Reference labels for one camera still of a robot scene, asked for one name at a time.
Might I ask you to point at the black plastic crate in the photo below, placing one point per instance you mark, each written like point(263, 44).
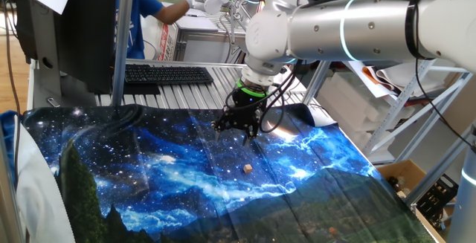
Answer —
point(435, 198)

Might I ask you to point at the silver metal clip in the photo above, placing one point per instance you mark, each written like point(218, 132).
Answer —
point(53, 102)

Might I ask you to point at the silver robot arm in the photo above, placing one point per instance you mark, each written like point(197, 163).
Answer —
point(372, 27)

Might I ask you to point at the white box red lettering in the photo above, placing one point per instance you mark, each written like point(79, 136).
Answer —
point(165, 42)

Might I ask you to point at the black computer monitor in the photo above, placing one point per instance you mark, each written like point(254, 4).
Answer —
point(85, 31)

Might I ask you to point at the white cloth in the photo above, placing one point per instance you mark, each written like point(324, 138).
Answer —
point(37, 206)

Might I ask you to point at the galaxy landscape print tablecloth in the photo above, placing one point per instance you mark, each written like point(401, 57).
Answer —
point(167, 168)

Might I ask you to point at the white metal shelf rack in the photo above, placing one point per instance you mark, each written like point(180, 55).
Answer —
point(398, 105)

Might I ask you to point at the black computer keyboard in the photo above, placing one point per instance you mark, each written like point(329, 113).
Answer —
point(167, 75)

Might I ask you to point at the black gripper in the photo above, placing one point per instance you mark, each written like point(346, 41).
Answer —
point(247, 107)

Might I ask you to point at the white foam blocks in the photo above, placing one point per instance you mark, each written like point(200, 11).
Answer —
point(346, 102)

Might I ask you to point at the bare person forearm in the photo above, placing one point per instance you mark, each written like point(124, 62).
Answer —
point(171, 12)

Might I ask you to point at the person in blue shirt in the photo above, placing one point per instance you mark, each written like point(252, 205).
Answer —
point(137, 20)

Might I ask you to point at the brown cardboard box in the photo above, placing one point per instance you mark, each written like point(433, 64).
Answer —
point(407, 168)

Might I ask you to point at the white paper sheets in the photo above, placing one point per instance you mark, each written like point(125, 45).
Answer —
point(409, 79)

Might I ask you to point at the small wooden cube block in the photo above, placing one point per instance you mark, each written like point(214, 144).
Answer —
point(248, 168)

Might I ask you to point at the white gloved person hand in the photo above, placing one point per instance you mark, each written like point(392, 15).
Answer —
point(190, 0)

